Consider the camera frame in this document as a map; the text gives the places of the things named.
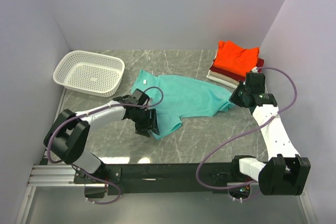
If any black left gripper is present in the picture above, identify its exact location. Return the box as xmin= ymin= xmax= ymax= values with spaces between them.
xmin=129 ymin=108 xmax=160 ymax=137

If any teal t-shirt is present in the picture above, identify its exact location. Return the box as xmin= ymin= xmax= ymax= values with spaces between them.
xmin=131 ymin=70 xmax=234 ymax=140

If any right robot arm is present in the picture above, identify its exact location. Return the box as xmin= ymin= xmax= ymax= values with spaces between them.
xmin=229 ymin=72 xmax=311 ymax=196

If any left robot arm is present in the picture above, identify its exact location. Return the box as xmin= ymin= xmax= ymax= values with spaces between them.
xmin=44 ymin=89 xmax=163 ymax=183

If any folded white t-shirt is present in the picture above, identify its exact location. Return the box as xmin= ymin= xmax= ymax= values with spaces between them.
xmin=206 ymin=74 xmax=237 ymax=89

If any folded beige t-shirt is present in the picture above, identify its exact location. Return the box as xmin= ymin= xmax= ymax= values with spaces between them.
xmin=208 ymin=70 xmax=239 ymax=85

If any folded orange t-shirt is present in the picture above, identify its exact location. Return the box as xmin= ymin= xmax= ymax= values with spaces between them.
xmin=214 ymin=40 xmax=260 ymax=77

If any folded dark red t-shirt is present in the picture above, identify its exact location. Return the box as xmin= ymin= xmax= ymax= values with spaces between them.
xmin=209 ymin=58 xmax=265 ymax=81

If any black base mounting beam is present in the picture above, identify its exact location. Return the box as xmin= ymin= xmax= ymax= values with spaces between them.
xmin=73 ymin=161 xmax=252 ymax=198

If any white perforated plastic basket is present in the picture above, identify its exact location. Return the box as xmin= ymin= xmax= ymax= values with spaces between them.
xmin=53 ymin=50 xmax=125 ymax=98

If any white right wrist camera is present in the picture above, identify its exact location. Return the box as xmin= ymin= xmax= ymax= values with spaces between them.
xmin=250 ymin=67 xmax=262 ymax=73

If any aluminium extrusion rail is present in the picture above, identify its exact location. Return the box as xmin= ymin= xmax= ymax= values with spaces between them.
xmin=14 ymin=163 xmax=317 ymax=224

